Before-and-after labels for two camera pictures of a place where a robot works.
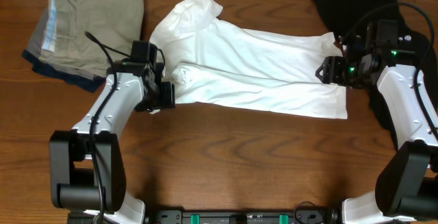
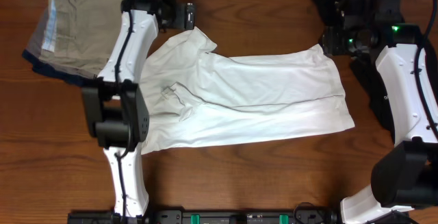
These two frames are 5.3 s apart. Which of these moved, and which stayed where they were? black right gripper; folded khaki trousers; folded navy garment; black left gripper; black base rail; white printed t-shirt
Moved: black left gripper; black right gripper; white printed t-shirt
Stayed: folded khaki trousers; folded navy garment; black base rail
